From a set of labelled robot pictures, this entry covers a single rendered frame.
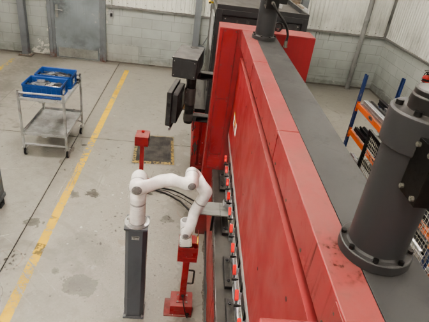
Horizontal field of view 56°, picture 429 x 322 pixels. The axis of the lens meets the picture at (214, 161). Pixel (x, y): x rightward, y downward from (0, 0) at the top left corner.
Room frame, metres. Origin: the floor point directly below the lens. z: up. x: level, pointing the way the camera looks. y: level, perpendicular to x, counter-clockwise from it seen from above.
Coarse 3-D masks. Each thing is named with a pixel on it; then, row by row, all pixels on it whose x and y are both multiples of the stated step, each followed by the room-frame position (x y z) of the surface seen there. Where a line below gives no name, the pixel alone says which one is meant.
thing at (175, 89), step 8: (176, 80) 4.09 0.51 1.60; (176, 88) 3.93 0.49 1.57; (168, 96) 3.72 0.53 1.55; (176, 96) 3.74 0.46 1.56; (168, 104) 3.72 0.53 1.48; (176, 104) 3.74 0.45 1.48; (168, 112) 3.72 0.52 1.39; (176, 112) 3.74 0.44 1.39; (168, 120) 3.72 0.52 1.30; (176, 120) 3.76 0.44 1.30
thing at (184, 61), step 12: (180, 48) 4.07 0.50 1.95; (192, 48) 4.14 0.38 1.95; (204, 48) 4.21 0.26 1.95; (180, 60) 3.74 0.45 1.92; (192, 60) 3.73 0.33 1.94; (180, 72) 3.73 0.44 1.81; (192, 72) 3.73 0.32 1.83; (192, 84) 4.13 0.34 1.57; (192, 96) 4.13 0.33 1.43; (192, 108) 4.15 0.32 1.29; (192, 120) 4.17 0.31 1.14
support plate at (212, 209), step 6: (210, 204) 2.80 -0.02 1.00; (216, 204) 2.82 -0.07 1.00; (222, 204) 2.83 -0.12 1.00; (204, 210) 2.71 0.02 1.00; (210, 210) 2.72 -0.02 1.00; (216, 210) 2.74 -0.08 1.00; (222, 210) 2.75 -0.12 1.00; (228, 210) 2.76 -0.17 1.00; (222, 216) 2.67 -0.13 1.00; (228, 216) 2.68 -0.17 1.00
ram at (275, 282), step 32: (256, 128) 2.19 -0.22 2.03; (256, 160) 2.01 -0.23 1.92; (256, 192) 1.84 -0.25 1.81; (256, 224) 1.69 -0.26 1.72; (288, 224) 1.27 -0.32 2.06; (256, 256) 1.55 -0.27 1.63; (288, 256) 1.12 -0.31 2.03; (256, 288) 1.41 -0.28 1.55; (288, 288) 1.03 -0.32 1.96; (256, 320) 1.29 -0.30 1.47
